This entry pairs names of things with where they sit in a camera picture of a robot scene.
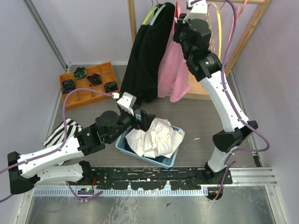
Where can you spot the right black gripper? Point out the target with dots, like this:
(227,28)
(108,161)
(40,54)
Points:
(180,24)

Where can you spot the aluminium rail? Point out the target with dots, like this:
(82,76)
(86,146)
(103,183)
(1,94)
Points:
(235,177)

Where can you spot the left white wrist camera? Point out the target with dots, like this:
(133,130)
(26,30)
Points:
(125,102)

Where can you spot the black t shirt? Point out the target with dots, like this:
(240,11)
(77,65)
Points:
(141,75)

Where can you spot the green black rolled sock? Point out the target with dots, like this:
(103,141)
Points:
(80,73)

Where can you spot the mint green hanger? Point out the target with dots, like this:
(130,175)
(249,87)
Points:
(156,11)

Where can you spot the yellow hanger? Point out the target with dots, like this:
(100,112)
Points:
(214,20)

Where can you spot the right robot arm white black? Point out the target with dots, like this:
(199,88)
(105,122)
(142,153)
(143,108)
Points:
(193,37)

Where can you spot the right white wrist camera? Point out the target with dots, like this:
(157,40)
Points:
(198,10)

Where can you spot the white t shirt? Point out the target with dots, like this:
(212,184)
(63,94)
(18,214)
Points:
(160,139)

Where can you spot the pink t shirt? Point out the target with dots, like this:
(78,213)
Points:
(173,72)

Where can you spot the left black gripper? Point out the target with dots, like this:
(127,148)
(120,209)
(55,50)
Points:
(146,120)

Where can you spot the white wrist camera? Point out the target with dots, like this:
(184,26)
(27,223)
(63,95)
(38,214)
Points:
(198,10)
(125,102)

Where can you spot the pink plastic hanger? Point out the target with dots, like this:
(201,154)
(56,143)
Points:
(239,10)

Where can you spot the wooden clothes rack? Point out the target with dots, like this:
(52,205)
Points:
(196,90)

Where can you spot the orange wooden divider tray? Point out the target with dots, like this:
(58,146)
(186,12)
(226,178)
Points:
(85,94)

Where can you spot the light blue plastic basket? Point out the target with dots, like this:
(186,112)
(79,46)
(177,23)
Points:
(158,145)

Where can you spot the black white striped cloth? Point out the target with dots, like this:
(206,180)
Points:
(57,136)

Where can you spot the navy blue t shirt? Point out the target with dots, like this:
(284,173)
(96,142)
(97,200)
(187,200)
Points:
(122,146)

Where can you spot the black mounting base plate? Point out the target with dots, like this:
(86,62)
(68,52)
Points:
(147,178)

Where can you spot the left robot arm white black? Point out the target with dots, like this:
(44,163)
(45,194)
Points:
(26,170)

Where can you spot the lime green hanger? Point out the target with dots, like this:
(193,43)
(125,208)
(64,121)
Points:
(149,15)

